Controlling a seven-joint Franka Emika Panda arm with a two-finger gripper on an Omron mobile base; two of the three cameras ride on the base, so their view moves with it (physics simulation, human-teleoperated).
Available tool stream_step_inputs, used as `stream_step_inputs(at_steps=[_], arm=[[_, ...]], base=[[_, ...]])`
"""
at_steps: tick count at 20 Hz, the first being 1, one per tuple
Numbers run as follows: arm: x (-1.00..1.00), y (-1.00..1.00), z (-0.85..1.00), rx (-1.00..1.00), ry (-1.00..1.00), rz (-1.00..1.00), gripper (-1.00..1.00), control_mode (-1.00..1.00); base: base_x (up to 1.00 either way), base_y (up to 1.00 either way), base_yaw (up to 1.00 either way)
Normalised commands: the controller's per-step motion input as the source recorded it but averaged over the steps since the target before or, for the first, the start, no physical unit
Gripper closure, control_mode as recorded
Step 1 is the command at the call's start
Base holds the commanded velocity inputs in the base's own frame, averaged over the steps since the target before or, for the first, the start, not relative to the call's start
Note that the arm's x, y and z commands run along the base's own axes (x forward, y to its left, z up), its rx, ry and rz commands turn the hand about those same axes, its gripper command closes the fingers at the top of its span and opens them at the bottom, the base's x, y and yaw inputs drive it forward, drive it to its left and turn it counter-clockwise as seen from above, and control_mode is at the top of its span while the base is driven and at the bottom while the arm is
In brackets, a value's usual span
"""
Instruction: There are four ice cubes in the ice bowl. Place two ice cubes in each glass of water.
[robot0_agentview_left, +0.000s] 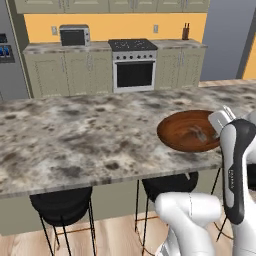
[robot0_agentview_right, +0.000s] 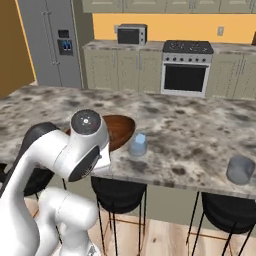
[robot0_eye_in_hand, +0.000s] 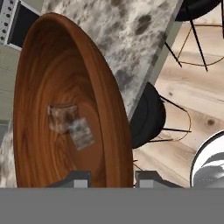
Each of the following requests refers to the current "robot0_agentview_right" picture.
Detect black bar stool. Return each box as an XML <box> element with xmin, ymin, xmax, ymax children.
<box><xmin>90</xmin><ymin>175</ymin><xmax>148</xmax><ymax>256</ymax></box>
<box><xmin>0</xmin><ymin>162</ymin><xmax>67</xmax><ymax>245</ymax></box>
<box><xmin>185</xmin><ymin>191</ymin><xmax>256</xmax><ymax>256</ymax></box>

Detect green base cupboards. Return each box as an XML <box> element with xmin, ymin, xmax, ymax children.
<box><xmin>205</xmin><ymin>52</ymin><xmax>256</xmax><ymax>101</ymax></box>
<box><xmin>82</xmin><ymin>47</ymin><xmax>164</xmax><ymax>95</ymax></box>

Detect clear water glass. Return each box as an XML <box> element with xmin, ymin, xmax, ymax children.
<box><xmin>128</xmin><ymin>132</ymin><xmax>149</xmax><ymax>158</ymax></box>
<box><xmin>225</xmin><ymin>154</ymin><xmax>256</xmax><ymax>186</ymax></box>

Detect green wall cupboards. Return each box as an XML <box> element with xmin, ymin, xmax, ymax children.
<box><xmin>81</xmin><ymin>0</ymin><xmax>256</xmax><ymax>15</ymax></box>

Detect steel oven with hob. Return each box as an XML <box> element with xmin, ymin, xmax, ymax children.
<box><xmin>160</xmin><ymin>40</ymin><xmax>215</xmax><ymax>99</ymax></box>

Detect grey microwave oven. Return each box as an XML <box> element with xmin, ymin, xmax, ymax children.
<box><xmin>116</xmin><ymin>23</ymin><xmax>148</xmax><ymax>46</ymax></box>

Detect grey steel fridge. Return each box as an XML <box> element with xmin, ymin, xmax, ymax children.
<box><xmin>17</xmin><ymin>0</ymin><xmax>84</xmax><ymax>89</ymax></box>

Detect brown wooden bowl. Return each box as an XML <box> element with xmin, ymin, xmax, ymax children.
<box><xmin>65</xmin><ymin>114</ymin><xmax>137</xmax><ymax>153</ymax></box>

